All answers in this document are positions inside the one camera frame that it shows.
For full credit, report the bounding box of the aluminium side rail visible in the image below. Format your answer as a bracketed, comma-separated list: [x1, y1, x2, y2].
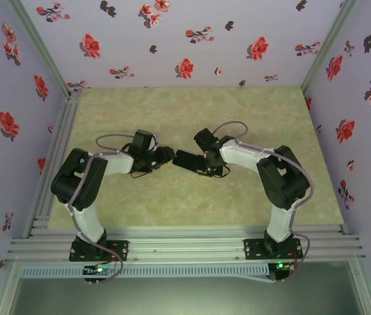
[24, 91, 81, 239]

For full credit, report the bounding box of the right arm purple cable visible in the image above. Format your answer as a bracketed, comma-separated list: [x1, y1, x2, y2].
[213, 121, 315, 284]

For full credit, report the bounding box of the black smartphone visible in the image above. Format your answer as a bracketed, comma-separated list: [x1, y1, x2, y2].
[175, 149, 206, 171]

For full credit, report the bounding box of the aluminium lower frame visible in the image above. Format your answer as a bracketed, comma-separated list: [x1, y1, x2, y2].
[0, 259, 371, 315]

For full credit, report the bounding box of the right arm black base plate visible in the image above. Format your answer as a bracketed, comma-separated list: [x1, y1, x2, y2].
[243, 238, 304, 261]

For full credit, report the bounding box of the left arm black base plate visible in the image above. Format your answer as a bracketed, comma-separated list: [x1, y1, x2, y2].
[69, 240, 130, 263]

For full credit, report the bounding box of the aluminium rail frame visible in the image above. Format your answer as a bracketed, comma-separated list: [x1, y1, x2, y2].
[7, 225, 366, 263]

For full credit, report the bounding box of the white slotted cable duct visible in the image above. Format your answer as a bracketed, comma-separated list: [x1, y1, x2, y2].
[19, 264, 271, 279]

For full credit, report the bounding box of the aluminium corner post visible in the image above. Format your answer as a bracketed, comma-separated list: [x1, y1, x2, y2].
[300, 0, 360, 95]
[6, 0, 73, 96]

